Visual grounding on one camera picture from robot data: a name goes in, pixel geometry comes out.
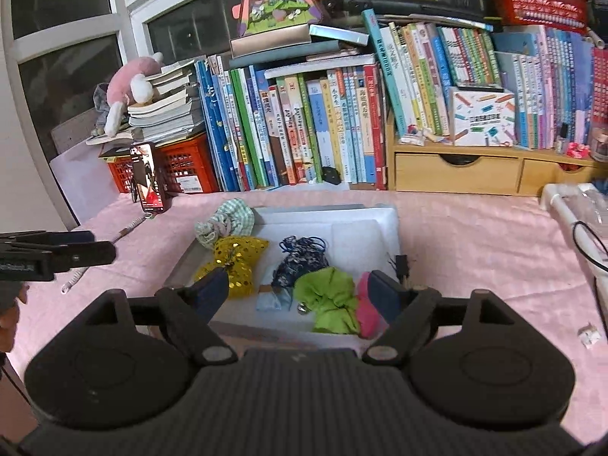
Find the small silver bell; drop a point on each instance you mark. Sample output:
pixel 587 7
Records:
pixel 302 308

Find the pink striped tablecloth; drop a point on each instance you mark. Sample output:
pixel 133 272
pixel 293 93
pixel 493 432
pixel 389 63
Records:
pixel 475 247

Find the red plastic crate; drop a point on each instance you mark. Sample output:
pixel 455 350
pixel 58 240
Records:
pixel 190 161

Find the dark blue patterned scrunchie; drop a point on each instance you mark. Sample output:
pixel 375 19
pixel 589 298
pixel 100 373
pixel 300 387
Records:
pixel 299 266

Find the small pink ornament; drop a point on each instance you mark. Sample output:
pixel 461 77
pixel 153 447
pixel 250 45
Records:
pixel 578 150

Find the small glass jar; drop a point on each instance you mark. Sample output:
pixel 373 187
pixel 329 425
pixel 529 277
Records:
pixel 599 145

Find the small white object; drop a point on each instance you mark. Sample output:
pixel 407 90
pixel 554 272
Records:
pixel 589 336

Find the yellow sequin bow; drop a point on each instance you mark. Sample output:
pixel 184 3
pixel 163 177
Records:
pixel 242 251

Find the pink scrunchie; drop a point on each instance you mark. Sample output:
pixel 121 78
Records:
pixel 368 319

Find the black smartphone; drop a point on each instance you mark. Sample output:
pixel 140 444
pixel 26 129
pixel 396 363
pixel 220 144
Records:
pixel 149 178

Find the grey plush toy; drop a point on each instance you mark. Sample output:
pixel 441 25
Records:
pixel 100 104

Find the lime green scrunchie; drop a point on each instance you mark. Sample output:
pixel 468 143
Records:
pixel 327 299

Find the white cardboard box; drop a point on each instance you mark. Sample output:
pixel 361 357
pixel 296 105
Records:
pixel 351 232

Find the stack of worn books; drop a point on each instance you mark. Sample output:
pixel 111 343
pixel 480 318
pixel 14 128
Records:
pixel 166 114

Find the green checked scrunchie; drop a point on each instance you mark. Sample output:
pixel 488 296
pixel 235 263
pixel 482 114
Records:
pixel 232 218

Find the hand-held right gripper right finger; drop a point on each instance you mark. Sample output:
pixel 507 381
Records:
pixel 384 295

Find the grey flat book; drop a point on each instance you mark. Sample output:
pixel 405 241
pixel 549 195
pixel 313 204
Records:
pixel 285 59

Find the pink triangular toy house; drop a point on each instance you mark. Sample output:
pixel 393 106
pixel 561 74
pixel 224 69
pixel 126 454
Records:
pixel 275 0

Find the wooden desk organizer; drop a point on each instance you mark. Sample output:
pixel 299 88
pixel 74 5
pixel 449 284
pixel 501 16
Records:
pixel 456 173

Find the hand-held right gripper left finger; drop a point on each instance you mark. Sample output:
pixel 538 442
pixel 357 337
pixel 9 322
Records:
pixel 213 290

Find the white grid board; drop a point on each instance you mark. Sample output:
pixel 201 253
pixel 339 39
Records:
pixel 71 128

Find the red plastic basket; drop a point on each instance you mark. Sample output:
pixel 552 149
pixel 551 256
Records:
pixel 536 2

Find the pink and white plush toy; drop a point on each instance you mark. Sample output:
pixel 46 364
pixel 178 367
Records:
pixel 121 80

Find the plain white board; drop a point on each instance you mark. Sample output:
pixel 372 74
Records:
pixel 80 185

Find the blue face mask pack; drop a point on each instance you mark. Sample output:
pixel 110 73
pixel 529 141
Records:
pixel 274 301

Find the white colourful printed box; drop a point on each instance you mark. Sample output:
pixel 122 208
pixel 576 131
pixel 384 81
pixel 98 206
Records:
pixel 479 116

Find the black binder clip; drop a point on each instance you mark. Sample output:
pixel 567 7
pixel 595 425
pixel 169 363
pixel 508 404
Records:
pixel 401 266

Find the small black object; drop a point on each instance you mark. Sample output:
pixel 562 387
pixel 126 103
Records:
pixel 331 175

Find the row of thin paperback books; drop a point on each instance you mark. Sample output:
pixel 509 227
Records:
pixel 546 85

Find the person's left hand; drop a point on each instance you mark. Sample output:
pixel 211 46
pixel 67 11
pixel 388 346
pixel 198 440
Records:
pixel 9 327

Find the row of large picture books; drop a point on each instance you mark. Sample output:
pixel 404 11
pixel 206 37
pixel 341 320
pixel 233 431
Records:
pixel 285 128

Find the white window frame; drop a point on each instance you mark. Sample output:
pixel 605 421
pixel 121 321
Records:
pixel 118 9

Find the white flat book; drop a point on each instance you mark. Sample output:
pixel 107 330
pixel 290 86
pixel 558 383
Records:
pixel 339 34

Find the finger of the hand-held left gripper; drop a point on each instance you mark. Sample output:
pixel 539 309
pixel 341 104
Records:
pixel 85 252
pixel 57 237

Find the clear plastic bag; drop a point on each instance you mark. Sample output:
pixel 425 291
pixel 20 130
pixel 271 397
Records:
pixel 593 204

